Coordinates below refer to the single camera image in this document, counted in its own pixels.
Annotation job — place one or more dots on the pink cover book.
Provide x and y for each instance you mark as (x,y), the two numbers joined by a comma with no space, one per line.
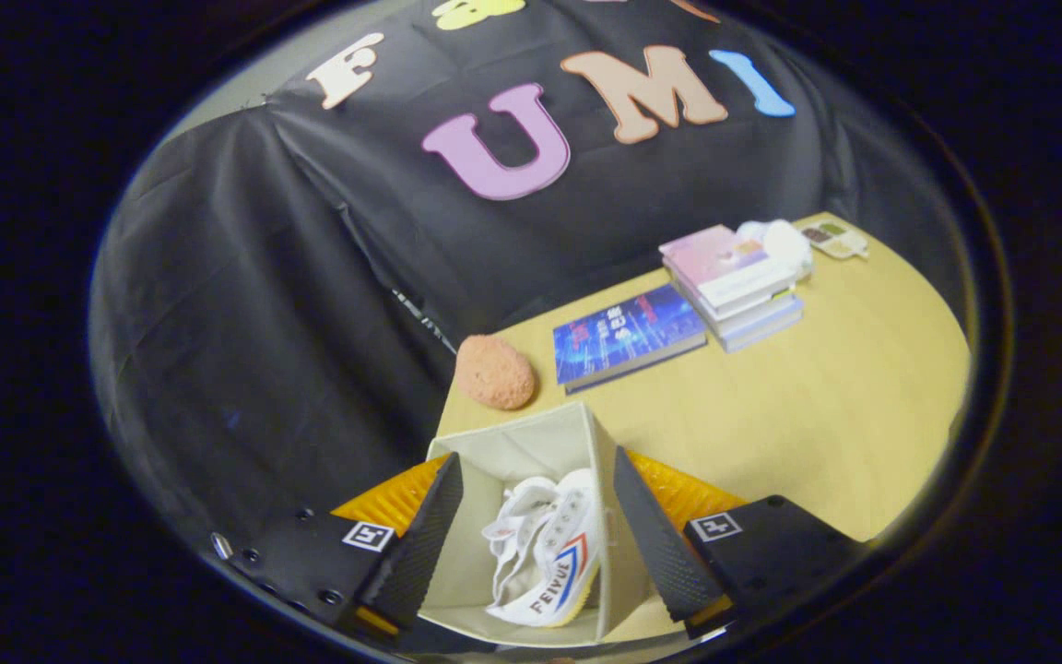
(715,258)

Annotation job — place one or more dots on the light blue cover book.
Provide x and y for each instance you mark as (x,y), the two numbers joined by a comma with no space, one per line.
(766,327)

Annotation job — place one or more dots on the beige fabric storage box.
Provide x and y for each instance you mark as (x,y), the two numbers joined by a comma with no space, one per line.
(531,443)

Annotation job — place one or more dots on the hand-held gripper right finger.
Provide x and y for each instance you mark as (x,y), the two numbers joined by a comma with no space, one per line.
(655,544)

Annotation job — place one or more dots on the dark blue cover book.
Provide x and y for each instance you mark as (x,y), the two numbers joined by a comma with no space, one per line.
(628,332)

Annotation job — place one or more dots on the small divided palette tray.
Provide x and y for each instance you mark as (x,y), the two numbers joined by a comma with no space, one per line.
(835,240)

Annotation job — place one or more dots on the white plush ball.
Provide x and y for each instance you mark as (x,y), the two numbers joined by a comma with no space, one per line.
(784,242)

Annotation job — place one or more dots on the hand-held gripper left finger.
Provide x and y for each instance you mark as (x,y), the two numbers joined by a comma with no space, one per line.
(420,544)

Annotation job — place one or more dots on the black backdrop cloth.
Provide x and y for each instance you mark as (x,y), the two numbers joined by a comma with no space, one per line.
(264,277)

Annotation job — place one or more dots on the thin white book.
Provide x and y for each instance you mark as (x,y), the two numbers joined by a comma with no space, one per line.
(752,309)

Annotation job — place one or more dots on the orange sponge ball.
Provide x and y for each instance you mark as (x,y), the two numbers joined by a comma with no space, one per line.
(494,373)

